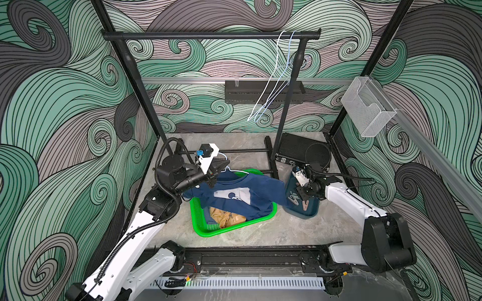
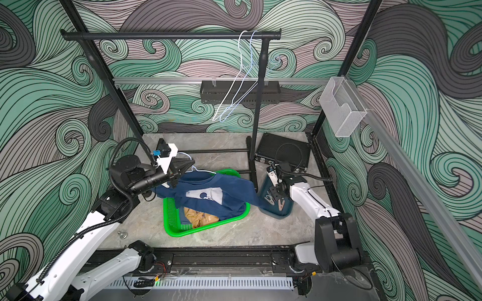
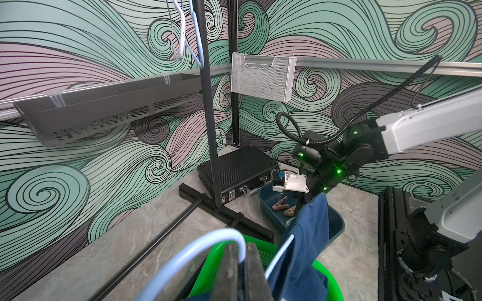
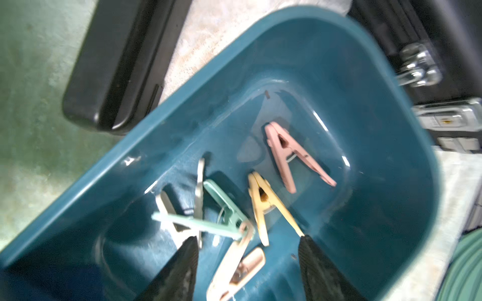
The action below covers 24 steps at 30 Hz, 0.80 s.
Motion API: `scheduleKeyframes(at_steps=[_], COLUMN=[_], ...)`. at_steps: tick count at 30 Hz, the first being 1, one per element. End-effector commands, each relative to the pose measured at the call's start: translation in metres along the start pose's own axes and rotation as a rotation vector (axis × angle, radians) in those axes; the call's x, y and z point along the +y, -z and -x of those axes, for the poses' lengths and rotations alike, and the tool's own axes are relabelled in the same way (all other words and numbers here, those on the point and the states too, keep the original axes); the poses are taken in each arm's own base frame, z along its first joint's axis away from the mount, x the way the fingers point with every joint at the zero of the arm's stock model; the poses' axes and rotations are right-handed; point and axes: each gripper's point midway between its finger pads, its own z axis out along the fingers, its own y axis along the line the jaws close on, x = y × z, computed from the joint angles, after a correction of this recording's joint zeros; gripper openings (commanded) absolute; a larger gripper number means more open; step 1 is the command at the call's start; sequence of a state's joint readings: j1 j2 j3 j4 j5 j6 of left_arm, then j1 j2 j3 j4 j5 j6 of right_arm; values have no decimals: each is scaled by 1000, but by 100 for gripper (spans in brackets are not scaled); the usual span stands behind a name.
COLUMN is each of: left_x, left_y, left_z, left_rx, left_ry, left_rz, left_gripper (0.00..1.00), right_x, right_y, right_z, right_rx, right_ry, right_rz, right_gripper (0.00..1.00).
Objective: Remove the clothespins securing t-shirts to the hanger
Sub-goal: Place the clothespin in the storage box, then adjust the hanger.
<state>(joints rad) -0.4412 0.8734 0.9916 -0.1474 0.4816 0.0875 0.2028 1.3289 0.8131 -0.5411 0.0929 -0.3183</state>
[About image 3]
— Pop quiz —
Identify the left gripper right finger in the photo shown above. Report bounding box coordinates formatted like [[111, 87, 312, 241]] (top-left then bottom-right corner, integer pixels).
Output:
[[244, 243, 273, 301]]

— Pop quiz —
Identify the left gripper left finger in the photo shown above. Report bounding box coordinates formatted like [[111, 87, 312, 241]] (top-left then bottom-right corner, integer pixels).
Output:
[[210, 243, 239, 301]]

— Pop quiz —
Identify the dark navy t-shirt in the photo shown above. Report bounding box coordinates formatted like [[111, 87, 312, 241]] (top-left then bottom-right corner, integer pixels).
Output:
[[192, 193, 329, 300]]

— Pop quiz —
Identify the orange wooden clothespin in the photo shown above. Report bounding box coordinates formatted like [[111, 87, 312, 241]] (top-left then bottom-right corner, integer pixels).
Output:
[[284, 206, 296, 216]]

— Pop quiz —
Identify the pink clothespin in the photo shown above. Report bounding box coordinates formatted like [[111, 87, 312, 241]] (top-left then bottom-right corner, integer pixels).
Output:
[[271, 196, 290, 211]]

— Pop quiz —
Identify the light blue wire hanger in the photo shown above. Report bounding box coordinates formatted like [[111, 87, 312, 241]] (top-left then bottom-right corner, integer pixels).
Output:
[[188, 0, 205, 69]]

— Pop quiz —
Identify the white wire hanger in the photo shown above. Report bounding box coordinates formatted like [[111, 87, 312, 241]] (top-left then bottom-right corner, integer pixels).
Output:
[[165, 0, 186, 61]]

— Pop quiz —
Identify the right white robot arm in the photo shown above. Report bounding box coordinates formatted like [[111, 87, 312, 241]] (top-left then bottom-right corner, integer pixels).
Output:
[[273, 87, 481, 300]]

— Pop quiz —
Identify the green plastic basket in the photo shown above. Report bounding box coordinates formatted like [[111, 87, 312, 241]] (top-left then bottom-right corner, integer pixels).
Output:
[[187, 234, 344, 301]]

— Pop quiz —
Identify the dark teal plastic bin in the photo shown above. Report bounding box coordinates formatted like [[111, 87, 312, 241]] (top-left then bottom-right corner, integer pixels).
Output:
[[258, 183, 345, 245]]

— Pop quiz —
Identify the black clothes rack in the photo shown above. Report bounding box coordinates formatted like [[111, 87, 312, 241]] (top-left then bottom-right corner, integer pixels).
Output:
[[89, 1, 274, 300]]

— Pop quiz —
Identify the black case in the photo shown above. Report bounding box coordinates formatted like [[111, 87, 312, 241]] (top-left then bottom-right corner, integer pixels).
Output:
[[218, 147, 279, 204]]

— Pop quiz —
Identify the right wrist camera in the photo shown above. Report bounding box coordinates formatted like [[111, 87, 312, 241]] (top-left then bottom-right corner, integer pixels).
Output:
[[272, 171, 309, 193]]

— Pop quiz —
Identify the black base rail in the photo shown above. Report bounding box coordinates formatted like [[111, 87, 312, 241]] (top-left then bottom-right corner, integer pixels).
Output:
[[378, 186, 424, 300]]

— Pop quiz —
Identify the clear mesh wall holder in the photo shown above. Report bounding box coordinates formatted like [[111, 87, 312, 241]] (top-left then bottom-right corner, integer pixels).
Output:
[[231, 52, 297, 103]]

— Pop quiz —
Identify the black wall cable tray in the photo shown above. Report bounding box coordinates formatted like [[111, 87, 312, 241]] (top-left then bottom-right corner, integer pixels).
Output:
[[14, 73, 202, 147]]

